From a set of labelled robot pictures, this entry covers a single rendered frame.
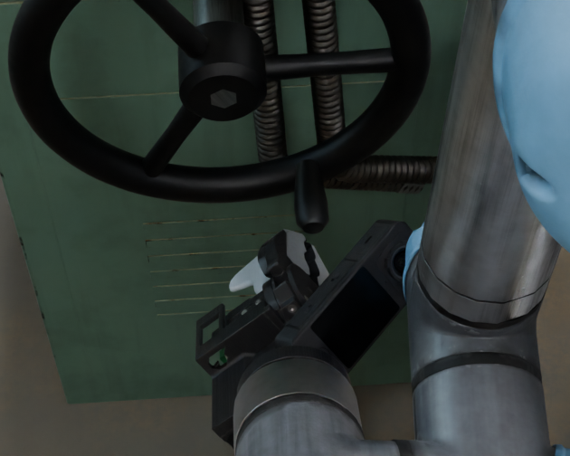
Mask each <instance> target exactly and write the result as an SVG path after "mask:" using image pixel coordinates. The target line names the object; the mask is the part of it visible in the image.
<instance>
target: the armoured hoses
mask: <svg viewBox="0 0 570 456"><path fill-rule="evenodd" d="M242 2H243V14H244V25H246V26H248V27H250V28H251V29H253V31H254V32H256V33H257V34H258V35H259V36H260V37H261V40H262V44H263V50H264V55H278V44H277V33H276V24H275V13H274V3H273V0H242ZM302 8H303V15H304V16H303V17H304V25H305V34H306V43H307V52H308V53H326V52H339V46H338V45H339V43H338V34H337V10H336V1H335V0H302ZM266 82H267V94H266V98H265V100H264V102H263V103H262V104H261V105H260V107H259V108H257V109H256V110H255V111H254V112H253V120H254V128H255V135H256V144H257V150H258V158H259V161H260V163H262V162H266V161H271V160H274V159H278V158H282V157H286V156H287V155H288V153H287V143H286V133H285V123H284V113H283V103H282V93H281V83H280V81H266ZM310 85H311V94H312V102H313V111H314V120H315V128H316V137H317V144H319V143H321V142H323V141H324V140H326V139H328V138H331V137H332V136H334V135H336V134H337V133H338V132H339V131H341V130H342V129H344V128H345V127H346V124H345V113H344V102H343V91H342V79H341V75H328V76H318V77H310ZM436 160H437V157H426V156H389V155H372V156H370V157H368V158H366V159H365V160H364V161H362V162H361V163H359V164H357V165H356V166H354V167H352V168H350V169H348V170H347V171H346V172H344V173H342V174H340V175H338V176H335V177H333V178H330V179H329V180H327V181H325V182H323V185H324V188H326V189H331V188H332V189H342V190H343V189H344V190H349V189H350V190H360V191H361V190H362V191H367V190H368V191H378V192H379V191H380V192H396V193H400V194H419V193H420V192H421V191H422V190H423V187H424V186H425V184H432V180H433V174H434V169H435V165H436Z"/></svg>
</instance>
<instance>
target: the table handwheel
mask: <svg viewBox="0 0 570 456"><path fill-rule="evenodd" d="M80 1H81V0H24V1H23V3H22V5H21V7H20V10H19V12H18V14H17V16H16V18H15V21H14V25H13V28H12V32H11V35H10V40H9V45H8V71H9V79H10V83H11V87H12V90H13V93H14V97H15V100H16V102H17V104H18V106H19V108H20V110H21V111H22V113H23V115H24V117H25V119H26V121H27V122H28V124H29V125H30V127H31V128H32V129H33V131H34V132H35V133H36V135H37V136H38V137H39V138H40V139H41V140H42V141H43V142H44V143H45V144H46V145H47V146H48V147H49V148H50V149H51V150H52V151H54V152H55V153H56V154H57V155H58V156H60V157H61V158H63V159H64V160H66V161H67V162H68V163H70V164H71V165H73V166H75V167H76V168H78V169H79V170H80V171H82V172H84V173H85V174H87V175H89V176H92V177H94V178H96V179H98V180H100V181H102V182H104V183H106V184H109V185H113V186H115V187H117V188H120V189H123V190H126V191H129V192H132V193H135V194H139V195H145V196H149V197H154V198H159V199H164V200H170V201H177V202H186V203H202V204H222V203H237V202H247V201H253V200H260V199H265V198H271V197H274V196H279V195H285V194H289V193H293V192H295V178H296V165H297V164H298V162H299V161H301V160H304V159H312V160H315V161H316V162H317V163H318V169H319V173H320V175H321V178H322V181H323V182H325V181H327V180H329V179H330V178H333V177H335V176H338V175H340V174H342V173H344V172H346V171H347V170H348V169H350V168H352V167H354V166H356V165H357V164H359V163H361V162H362V161H364V160H365V159H366V158H368V157H370V156H371V155H372V154H374V153H375V152H376V150H378V149H379V148H380V147H381V146H383V145H384V144H385V143H386V142H387V141H388V140H389V139H390V138H391V137H392V136H393V135H394V134H395V133H396V132H397V131H398V130H399V128H400V127H401V126H402V125H403V124H404V123H405V121H406V120H407V119H408V118H409V117H410V115H411V113H412V112H413V110H414V108H415V106H416V104H417V103H418V101H419V99H420V98H421V95H422V93H423V89H424V86H425V83H426V81H427V77H428V73H429V70H430V64H431V55H432V44H431V36H430V29H429V25H428V21H427V17H426V14H425V12H424V9H423V6H422V3H421V1H420V0H368V1H369V3H370V4H371V5H372V6H373V7H374V8H375V10H376V11H377V12H378V13H379V15H380V16H381V18H382V20H383V22H384V24H385V28H386V31H387V33H388V37H389V41H390V47H391V48H381V49H370V50H359V51H349V52H326V53H302V54H278V55H264V50H263V44H262V40H261V37H260V36H259V35H258V34H257V33H256V32H254V31H253V29H251V28H250V27H248V26H246V25H244V14H243V2H242V0H193V10H194V24H192V23H190V22H189V21H188V20H187V19H186V18H185V17H184V16H183V15H182V14H181V13H180V12H179V11H178V10H177V9H176V8H175V7H173V6H172V5H171V4H170V3H169V2H168V1H167V0H133V1H134V2H135V3H136V4H137V5H138V6H139V7H140V8H141V9H143V10H144V11H145V12H146V13H147V14H148V15H149V16H150V17H151V18H152V19H153V20H154V21H155V22H156V23H157V24H158V25H159V26H160V28H161V29H162V30H163V31H164V32H165V33H166V34H167V35H168V36H169V37H170V38H171V39H172V40H173V41H174V42H175V43H176V44H177V45H178V50H177V53H178V79H179V97H180V100H181V101H182V103H183V105H182V107H181V108H180V110H179V111H178V112H177V113H176V115H175V117H174V118H173V120H172V121H171V123H170V124H169V126H168V127H167V129H166V130H165V132H164V133H163V134H162V136H161V137H160V138H159V140H158V141H157V142H156V144H155V145H154V146H153V147H152V148H151V149H150V151H149V152H148V153H147V155H146V156H145V157H140V156H137V155H135V154H132V153H129V152H128V151H125V150H123V149H120V148H118V147H115V146H113V145H111V144H110V143H108V142H106V141H104V140H102V139H101V138H98V137H97V136H95V135H94V134H92V133H91V132H90V131H88V130H87V129H86V128H85V127H83V126H82V124H81V123H80V122H78V121H77V120H76V119H75V118H74V117H73V116H72V114H71V113H70V112H69V111H68V110H67V109H66V108H65V106H64V105H63V104H62V102H61V100H60V98H59V97H58V95H57V92H56V90H55V88H54V86H53V82H52V75H51V71H50V59H51V51H52V44H53V41H54V38H55V36H56V34H57V32H58V30H59V28H60V27H61V25H62V23H63V21H64V20H65V18H66V17H67V16H68V14H69V13H70V12H71V10H72V9H73V8H74V7H75V6H76V5H77V4H78V3H79V2H80ZM380 72H388V73H387V76H386V78H385V82H384V84H383V86H382V88H381V90H380V91H379V92H378V94H377V95H376V97H375V99H374V100H373V102H372V103H371V104H370V105H369V107H368V108H367V109H366V110H365V111H364V112H363V113H362V114H361V115H360V116H359V117H358V118H357V119H356V120H354V121H353V122H352V123H351V124H350V125H348V126H347V127H345V128H344V129H342V130H341V131H339V132H338V133H337V134H336V135H334V136H332V137H331V138H328V139H326V140H324V141H323V142H321V143H319V144H317V145H315V146H313V147H310V148H307V149H305V150H302V151H300V152H298V153H295V154H293V155H290V156H286V157H282V158H278V159H274V160H271V161H266V162H262V163H257V164H251V165H244V166H223V167H203V166H181V165H175V164H169V161H170V160H171V159H172V157H173V156H174V154H175V153H176V151H177V150H178V149H179V148H180V146H181V145H182V144H183V142H184V141H185V139H186V138H187V137H188V135H189V134H190V133H191V132H192V130H193V129H194V128H195V127H196V125H197V124H198V123H199V122H200V120H201V119H202V118H204V119H210V120H213V121H230V120H235V119H240V118H242V117H244V116H246V115H248V114H250V113H252V112H253V111H255V110H256V109H257V108H259V107H260V105H261V104H262V103H263V102H264V100H265V98H266V94H267V82H266V81H280V80H289V79H299V78H308V77H318V76H328V75H344V74H362V73H380Z"/></svg>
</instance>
